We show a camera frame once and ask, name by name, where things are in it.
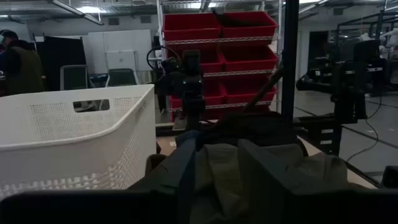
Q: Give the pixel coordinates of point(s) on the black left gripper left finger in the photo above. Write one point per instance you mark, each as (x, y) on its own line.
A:
(93, 207)

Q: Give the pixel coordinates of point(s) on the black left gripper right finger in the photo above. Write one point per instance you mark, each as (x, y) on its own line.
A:
(311, 207)

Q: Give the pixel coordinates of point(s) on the dark olive garment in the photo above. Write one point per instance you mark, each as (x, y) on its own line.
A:
(155, 161)

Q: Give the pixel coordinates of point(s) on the beige garment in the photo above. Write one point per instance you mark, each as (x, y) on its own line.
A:
(217, 174)

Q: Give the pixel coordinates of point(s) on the navy blue garment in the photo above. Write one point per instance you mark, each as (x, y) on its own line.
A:
(186, 134)

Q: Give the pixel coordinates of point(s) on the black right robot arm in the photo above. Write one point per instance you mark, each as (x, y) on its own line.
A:
(192, 105)

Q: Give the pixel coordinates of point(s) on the white perforated plastic basket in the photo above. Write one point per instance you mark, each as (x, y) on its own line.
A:
(62, 130)

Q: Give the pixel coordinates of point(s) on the grey office chair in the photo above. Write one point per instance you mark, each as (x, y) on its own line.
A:
(74, 77)
(122, 77)

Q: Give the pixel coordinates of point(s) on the black neighbouring robot workstation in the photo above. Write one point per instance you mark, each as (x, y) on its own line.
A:
(345, 77)

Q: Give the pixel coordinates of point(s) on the person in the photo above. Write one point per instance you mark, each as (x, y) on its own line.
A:
(21, 68)

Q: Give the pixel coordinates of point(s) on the black partition panel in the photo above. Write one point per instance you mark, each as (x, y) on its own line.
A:
(62, 53)

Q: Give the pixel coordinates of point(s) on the white board panel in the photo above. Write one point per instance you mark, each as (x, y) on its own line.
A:
(124, 43)

